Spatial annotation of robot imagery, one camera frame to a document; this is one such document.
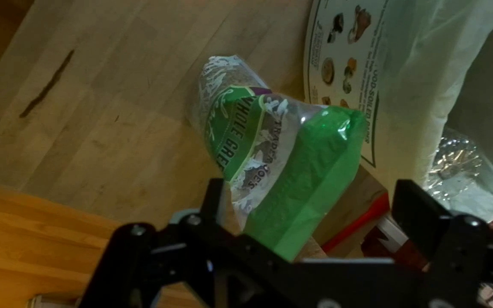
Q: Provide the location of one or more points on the green food pack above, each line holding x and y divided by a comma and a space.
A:
291, 165

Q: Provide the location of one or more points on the clear plastic water bottle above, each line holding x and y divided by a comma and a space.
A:
457, 165

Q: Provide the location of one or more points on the translucent plastic bin liner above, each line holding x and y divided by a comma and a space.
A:
428, 69

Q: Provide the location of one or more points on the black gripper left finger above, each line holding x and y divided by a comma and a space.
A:
161, 268

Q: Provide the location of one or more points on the white bin with picture label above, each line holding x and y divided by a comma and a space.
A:
366, 74

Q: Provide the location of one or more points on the red floor object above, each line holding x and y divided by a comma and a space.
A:
359, 220

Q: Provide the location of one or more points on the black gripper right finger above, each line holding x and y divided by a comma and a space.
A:
462, 258

